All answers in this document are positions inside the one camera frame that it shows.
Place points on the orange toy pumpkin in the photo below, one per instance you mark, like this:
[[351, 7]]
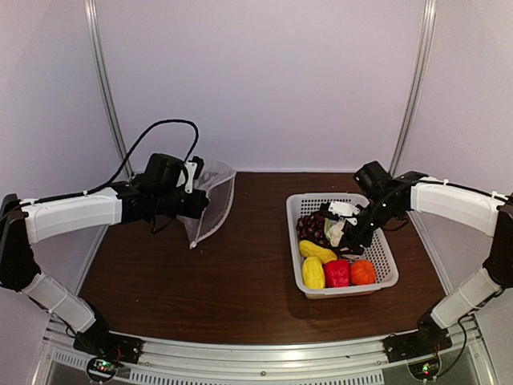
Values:
[[362, 272]]

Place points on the dark red toy grapes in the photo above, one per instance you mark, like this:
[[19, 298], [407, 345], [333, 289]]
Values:
[[311, 228]]

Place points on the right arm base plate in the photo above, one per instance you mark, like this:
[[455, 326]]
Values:
[[399, 347]]

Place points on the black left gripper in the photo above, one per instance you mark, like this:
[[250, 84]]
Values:
[[198, 207]]

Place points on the white perforated plastic basket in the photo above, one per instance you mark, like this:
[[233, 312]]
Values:
[[378, 253]]

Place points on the front aluminium rail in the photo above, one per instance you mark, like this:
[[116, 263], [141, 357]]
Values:
[[353, 361]]

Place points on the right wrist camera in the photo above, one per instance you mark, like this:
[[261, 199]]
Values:
[[340, 211]]

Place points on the round circuit board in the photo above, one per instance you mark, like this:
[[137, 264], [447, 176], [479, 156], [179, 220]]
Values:
[[101, 370], [425, 369]]

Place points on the left round circuit board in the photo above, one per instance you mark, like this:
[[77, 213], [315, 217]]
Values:
[[101, 370]]

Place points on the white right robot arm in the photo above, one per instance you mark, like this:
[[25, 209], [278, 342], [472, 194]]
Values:
[[489, 212]]

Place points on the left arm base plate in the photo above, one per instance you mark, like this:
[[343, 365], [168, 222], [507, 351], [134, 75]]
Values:
[[117, 349]]

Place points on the left aluminium frame post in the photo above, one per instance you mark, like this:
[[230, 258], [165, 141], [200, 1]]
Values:
[[103, 79]]

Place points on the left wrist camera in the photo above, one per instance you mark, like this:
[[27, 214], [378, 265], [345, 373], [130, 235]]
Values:
[[190, 172]]

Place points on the yellow toy fruit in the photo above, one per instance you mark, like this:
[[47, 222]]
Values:
[[310, 249], [313, 273]]

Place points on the white toy cauliflower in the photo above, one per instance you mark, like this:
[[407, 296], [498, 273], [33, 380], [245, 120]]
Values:
[[334, 231]]

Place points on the right aluminium frame post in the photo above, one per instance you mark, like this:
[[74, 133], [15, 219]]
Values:
[[422, 58]]

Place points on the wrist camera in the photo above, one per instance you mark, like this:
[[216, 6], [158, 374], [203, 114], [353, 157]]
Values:
[[340, 211], [190, 172]]

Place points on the right round circuit board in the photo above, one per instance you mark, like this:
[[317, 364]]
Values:
[[425, 369]]

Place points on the yellow toy fruit front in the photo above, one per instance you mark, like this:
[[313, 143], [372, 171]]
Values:
[[313, 273]]

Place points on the red toy bell pepper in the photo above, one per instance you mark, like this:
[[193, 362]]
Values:
[[337, 274]]

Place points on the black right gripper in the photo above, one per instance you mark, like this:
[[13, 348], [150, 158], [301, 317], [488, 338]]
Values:
[[350, 233]]

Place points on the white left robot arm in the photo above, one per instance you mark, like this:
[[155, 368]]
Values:
[[165, 188]]

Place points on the clear zip top bag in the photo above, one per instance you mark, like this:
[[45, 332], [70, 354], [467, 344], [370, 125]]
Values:
[[217, 179]]

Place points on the aluminium frame post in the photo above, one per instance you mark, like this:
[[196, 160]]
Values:
[[103, 79], [422, 58]]

